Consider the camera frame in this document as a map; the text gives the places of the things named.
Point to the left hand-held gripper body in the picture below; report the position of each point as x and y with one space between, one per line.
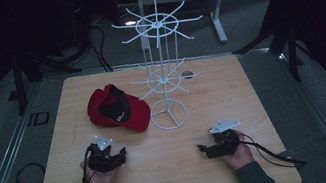
101 156

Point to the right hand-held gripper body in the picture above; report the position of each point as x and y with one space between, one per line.
225 139

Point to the person's right hand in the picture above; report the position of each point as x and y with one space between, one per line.
240 155

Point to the person's left hand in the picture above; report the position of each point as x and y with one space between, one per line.
100 180

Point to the red baseball cap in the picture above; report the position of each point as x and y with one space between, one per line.
117 111

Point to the round grey table grommet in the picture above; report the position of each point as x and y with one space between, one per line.
187 74

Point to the black tripod stand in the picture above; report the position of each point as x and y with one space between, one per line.
292 48
19 86

